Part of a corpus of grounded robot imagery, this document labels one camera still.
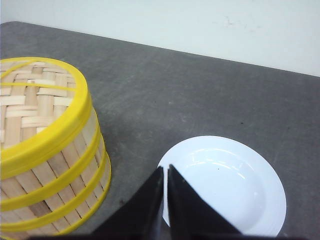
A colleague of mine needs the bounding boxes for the woven bamboo steamer lid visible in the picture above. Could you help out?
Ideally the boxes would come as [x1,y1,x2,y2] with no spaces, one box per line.
[0,57,92,180]

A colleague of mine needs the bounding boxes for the white plate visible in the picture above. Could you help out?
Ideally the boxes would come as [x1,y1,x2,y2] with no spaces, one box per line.
[159,135,287,237]

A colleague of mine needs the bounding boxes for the bamboo steamer basket near bun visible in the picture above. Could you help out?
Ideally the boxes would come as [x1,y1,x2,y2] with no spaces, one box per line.
[0,149,112,240]

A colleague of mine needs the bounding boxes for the bamboo steamer basket bun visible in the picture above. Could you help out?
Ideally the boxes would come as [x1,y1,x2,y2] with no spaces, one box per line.
[0,149,112,240]
[0,109,105,212]

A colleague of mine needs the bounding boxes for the bamboo steamer basket three buns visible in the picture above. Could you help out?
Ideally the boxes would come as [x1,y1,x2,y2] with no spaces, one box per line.
[0,130,111,239]

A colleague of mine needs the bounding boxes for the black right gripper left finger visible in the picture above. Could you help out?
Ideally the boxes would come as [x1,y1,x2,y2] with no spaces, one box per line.
[92,167,164,236]

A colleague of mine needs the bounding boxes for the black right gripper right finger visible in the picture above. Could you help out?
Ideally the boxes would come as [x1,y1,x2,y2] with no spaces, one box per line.
[167,164,242,236]

